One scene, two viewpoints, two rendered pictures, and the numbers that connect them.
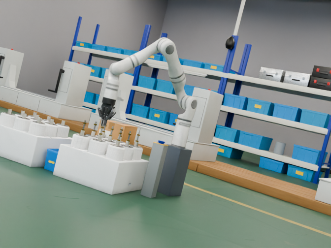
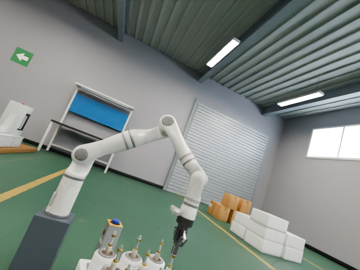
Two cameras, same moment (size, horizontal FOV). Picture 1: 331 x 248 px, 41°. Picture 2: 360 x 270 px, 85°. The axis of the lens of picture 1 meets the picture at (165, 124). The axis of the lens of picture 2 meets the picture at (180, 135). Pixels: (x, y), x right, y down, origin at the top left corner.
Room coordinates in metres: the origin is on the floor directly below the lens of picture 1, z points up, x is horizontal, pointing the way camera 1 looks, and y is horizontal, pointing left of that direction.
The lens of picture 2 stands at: (3.28, 0.81, 0.67)
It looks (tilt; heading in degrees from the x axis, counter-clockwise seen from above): 10 degrees up; 221
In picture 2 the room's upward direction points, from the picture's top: 21 degrees clockwise
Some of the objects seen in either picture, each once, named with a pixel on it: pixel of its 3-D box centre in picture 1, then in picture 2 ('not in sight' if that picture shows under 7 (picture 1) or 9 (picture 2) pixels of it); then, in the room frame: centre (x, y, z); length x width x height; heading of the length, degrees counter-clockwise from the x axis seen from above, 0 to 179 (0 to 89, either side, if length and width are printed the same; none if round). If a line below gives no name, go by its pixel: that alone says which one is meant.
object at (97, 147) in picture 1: (95, 156); not in sight; (2.50, 0.34, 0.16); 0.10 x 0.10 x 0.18
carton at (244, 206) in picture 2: not in sight; (242, 205); (-1.59, -0.82, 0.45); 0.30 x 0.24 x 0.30; 54
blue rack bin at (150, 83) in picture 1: (153, 84); not in sight; (8.40, 0.40, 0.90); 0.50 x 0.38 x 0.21; 148
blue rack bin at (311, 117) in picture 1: (317, 120); not in sight; (6.65, -2.18, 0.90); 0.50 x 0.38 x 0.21; 146
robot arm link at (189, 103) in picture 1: (187, 109); (81, 162); (2.81, -0.11, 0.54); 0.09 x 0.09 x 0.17; 51
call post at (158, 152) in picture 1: (154, 170); (102, 255); (2.57, 0.00, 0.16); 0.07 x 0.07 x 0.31; 68
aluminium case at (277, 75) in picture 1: (275, 77); not in sight; (7.07, -1.49, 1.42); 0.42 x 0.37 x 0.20; 144
